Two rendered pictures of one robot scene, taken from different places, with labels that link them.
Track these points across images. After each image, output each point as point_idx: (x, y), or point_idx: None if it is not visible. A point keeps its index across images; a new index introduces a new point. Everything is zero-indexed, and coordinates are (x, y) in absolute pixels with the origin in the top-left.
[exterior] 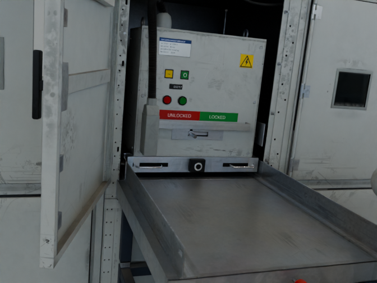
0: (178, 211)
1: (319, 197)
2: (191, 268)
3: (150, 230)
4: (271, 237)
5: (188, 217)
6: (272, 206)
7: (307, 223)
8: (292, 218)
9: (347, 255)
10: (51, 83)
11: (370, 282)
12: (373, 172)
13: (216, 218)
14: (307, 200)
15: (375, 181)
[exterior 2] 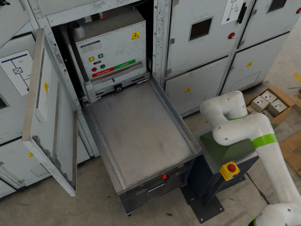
0: (114, 135)
1: (177, 113)
2: (124, 183)
3: (105, 157)
4: (154, 148)
5: (119, 140)
6: (156, 115)
7: (170, 128)
8: (164, 126)
9: (183, 154)
10: (54, 174)
11: None
12: (200, 105)
13: (131, 136)
14: (172, 109)
15: (200, 111)
